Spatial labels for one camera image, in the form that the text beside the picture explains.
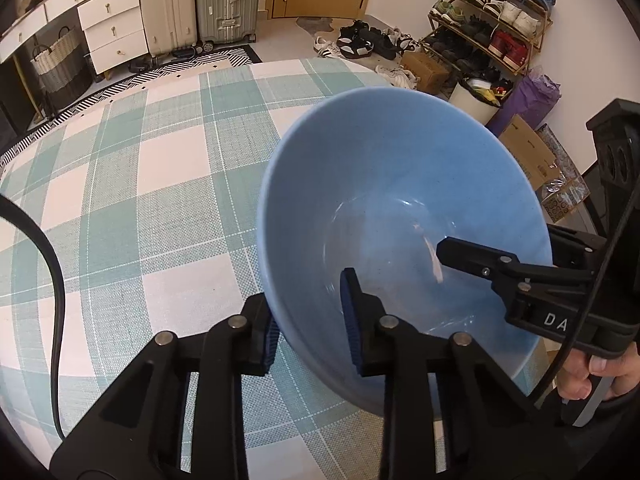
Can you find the white suitcase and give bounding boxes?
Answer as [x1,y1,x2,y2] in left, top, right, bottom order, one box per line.
[136,0,198,57]

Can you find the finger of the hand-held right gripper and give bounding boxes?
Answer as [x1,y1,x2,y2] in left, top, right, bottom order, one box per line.
[547,224,608,268]
[436,236,593,311]

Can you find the white waste bin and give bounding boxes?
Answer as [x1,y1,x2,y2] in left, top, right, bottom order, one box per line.
[447,77,503,126]

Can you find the small brown cardboard box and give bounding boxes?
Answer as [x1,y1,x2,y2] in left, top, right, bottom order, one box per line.
[400,51,451,96]

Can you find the rows of racked shoes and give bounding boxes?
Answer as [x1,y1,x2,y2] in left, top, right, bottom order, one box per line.
[422,0,556,86]

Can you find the brown doormat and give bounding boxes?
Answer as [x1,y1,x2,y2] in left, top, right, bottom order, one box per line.
[295,16,337,33]

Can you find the blue bowl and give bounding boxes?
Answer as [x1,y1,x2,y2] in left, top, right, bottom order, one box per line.
[256,86,555,417]

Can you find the large brown cardboard box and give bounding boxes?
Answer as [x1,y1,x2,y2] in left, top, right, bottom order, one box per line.
[497,114,563,192]

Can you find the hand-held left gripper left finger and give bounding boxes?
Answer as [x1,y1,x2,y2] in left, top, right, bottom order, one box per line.
[50,292,281,480]

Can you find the purple bag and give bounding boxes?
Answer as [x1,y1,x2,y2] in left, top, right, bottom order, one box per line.
[487,67,562,137]

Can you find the patterned clear bag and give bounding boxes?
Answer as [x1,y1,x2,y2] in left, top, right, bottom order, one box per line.
[537,124,592,223]

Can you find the white vanity desk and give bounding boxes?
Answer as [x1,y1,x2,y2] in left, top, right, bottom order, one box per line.
[0,0,111,121]

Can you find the silver suitcase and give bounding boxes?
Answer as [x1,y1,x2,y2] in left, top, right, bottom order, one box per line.
[194,0,263,46]

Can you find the thick black cable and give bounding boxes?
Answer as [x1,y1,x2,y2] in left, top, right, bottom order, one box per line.
[0,194,66,443]

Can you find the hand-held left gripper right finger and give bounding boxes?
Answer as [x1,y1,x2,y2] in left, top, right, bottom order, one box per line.
[339,267,576,480]

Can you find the person's right hand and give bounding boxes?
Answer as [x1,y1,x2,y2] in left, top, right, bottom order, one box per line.
[556,344,640,403]

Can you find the scattered loose shoes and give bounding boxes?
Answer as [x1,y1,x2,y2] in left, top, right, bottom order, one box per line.
[314,20,420,92]

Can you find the white drawer unit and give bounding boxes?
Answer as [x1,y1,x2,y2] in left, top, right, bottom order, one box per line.
[77,0,151,75]

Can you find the teal checked tablecloth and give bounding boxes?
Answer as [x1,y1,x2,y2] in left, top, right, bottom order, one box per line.
[0,57,551,476]

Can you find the woven laundry basket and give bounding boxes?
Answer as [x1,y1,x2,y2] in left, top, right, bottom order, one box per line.
[29,27,95,108]

